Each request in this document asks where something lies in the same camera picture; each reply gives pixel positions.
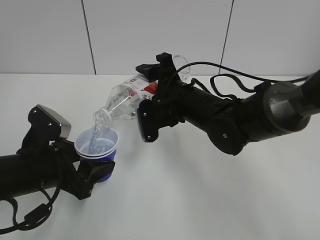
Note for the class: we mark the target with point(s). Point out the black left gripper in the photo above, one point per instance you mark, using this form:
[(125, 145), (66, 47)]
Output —
[(75, 182)]

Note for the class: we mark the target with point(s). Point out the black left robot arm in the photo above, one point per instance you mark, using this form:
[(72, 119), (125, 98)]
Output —
[(26, 172)]

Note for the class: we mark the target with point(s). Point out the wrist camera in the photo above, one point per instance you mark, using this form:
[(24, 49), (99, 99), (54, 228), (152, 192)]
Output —
[(146, 122), (46, 125)]

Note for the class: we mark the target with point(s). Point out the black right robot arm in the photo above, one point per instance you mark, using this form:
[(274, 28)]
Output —
[(274, 108)]

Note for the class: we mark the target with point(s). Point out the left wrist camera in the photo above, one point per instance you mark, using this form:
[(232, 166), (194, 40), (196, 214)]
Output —
[(46, 125)]

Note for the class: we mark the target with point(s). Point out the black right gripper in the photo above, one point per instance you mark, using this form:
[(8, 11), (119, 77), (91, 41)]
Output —
[(173, 102)]

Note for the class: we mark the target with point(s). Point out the clear Wahaha water bottle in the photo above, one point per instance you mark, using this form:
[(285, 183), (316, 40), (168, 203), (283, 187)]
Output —
[(124, 99)]

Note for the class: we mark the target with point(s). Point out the blue paper cup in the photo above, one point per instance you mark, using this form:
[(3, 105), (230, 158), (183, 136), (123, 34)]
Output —
[(92, 145)]

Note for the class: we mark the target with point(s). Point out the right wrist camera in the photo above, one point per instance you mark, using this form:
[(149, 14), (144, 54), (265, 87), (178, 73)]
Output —
[(146, 122)]

